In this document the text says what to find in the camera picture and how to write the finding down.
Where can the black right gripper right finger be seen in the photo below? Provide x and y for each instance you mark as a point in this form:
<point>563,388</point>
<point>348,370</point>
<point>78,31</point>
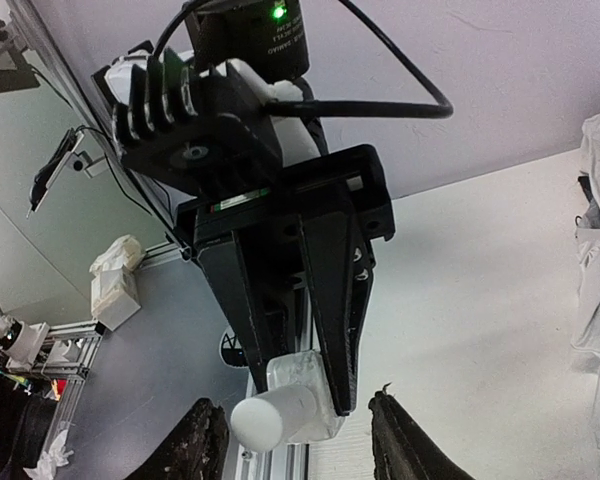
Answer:
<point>402,449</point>

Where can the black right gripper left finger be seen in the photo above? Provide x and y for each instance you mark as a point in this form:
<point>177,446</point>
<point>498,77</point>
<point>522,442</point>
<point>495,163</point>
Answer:
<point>195,449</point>

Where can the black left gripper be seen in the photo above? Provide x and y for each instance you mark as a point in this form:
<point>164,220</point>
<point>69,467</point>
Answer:
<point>314,229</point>

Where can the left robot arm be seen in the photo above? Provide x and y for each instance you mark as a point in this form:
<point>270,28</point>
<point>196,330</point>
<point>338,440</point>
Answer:
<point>269,37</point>

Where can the white tissue box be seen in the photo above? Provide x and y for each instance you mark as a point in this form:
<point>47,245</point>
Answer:
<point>114,294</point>

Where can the aluminium front rail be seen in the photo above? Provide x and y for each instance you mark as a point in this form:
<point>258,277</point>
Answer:
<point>288,461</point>

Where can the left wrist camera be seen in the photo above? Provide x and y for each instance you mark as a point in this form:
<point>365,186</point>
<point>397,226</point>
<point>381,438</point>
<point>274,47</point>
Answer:
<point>205,134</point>

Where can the aluminium extrusion frame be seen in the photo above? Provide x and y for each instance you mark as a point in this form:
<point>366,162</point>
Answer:
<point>59,357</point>

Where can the external webcam on mount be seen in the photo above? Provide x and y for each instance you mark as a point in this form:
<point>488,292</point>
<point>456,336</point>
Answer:
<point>67,155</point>

